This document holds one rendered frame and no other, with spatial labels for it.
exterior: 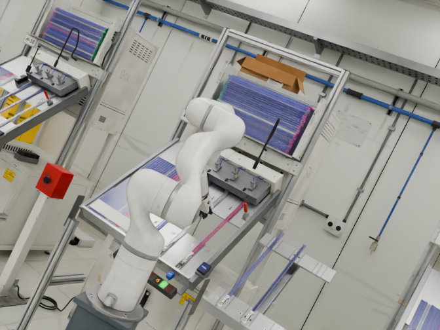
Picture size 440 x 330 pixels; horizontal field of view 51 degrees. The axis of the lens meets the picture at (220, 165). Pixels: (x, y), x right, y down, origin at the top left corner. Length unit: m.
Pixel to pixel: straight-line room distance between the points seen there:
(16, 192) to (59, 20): 1.19
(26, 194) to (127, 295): 1.84
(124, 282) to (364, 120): 2.81
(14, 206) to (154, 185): 1.90
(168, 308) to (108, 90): 1.56
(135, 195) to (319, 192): 2.61
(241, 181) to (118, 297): 1.09
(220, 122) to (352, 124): 2.37
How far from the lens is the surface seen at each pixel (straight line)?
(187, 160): 1.46
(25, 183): 3.13
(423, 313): 2.10
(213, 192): 2.36
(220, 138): 1.57
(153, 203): 1.37
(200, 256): 2.08
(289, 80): 2.83
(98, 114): 3.28
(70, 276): 2.61
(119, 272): 1.43
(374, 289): 3.76
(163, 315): 2.43
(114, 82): 3.28
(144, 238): 1.39
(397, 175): 3.77
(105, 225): 2.24
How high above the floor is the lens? 1.28
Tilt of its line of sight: 2 degrees down
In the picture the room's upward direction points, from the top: 26 degrees clockwise
